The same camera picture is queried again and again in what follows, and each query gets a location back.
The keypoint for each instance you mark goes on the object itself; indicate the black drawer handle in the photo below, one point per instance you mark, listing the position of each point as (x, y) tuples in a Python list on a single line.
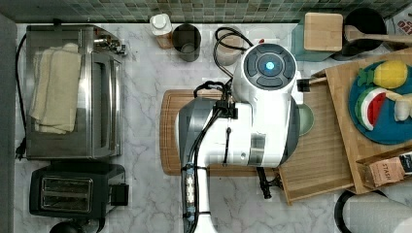
[(265, 184)]

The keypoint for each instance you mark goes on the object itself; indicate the blue plate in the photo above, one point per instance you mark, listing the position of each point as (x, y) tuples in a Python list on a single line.
[(386, 131)]

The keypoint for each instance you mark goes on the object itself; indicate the white lidded round container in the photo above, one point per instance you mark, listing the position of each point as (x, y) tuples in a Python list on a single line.
[(260, 35)]

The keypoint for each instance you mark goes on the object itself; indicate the dark grey cup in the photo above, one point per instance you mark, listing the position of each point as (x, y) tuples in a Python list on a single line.
[(186, 40)]

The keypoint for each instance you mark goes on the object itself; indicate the white plush toy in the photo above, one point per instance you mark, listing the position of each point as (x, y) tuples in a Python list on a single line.
[(403, 105)]

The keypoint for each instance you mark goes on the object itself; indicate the wooden drawer cabinet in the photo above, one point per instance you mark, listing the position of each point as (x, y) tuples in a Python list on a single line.
[(359, 149)]

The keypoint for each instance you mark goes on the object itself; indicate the plush watermelon slice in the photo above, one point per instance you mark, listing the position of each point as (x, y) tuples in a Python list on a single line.
[(368, 106)]

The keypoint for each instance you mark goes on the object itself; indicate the stainless steel toaster oven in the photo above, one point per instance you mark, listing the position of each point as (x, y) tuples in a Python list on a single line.
[(97, 130)]

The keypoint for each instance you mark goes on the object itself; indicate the wooden drawer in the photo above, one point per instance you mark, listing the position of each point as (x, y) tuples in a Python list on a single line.
[(319, 164)]

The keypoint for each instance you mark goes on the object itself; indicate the folded beige towel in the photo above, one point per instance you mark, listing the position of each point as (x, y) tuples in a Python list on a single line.
[(54, 103)]

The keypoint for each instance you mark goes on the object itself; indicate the black round object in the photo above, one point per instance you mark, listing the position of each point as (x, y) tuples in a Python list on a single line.
[(67, 227)]

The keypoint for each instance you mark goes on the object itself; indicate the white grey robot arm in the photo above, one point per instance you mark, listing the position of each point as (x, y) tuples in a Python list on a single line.
[(254, 123)]

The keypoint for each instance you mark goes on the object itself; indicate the wooden cutting board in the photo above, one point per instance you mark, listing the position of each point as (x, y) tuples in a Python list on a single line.
[(173, 101)]

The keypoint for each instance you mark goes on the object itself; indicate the yellow plush pineapple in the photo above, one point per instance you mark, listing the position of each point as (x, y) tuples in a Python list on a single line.
[(389, 74)]

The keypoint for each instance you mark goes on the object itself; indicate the stash tea box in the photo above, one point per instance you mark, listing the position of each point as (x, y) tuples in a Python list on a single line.
[(386, 171)]

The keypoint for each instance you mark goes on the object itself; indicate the white cap spice bottle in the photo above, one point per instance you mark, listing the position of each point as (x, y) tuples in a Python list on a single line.
[(162, 29)]

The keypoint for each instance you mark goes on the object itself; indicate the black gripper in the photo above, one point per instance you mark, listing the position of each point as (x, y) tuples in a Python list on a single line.
[(303, 85)]

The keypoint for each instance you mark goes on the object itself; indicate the black two-slot toaster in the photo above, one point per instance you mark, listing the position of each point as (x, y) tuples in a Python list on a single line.
[(77, 190)]

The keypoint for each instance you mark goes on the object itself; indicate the wooden spoon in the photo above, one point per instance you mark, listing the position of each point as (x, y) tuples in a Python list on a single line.
[(352, 33)]

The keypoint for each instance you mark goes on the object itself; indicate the light green bowl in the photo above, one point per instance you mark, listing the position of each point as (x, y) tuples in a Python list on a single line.
[(306, 119)]

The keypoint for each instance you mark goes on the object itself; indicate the red white package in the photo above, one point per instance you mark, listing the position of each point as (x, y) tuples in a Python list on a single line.
[(401, 24)]

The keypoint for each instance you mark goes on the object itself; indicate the black utensil pot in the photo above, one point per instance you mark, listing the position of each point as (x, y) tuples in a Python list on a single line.
[(367, 21)]

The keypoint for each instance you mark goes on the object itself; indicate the translucent lidded container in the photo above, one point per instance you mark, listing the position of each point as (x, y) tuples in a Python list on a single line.
[(226, 54)]

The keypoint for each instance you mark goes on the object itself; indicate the teal canister wooden lid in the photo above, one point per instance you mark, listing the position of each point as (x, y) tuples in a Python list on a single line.
[(317, 37)]

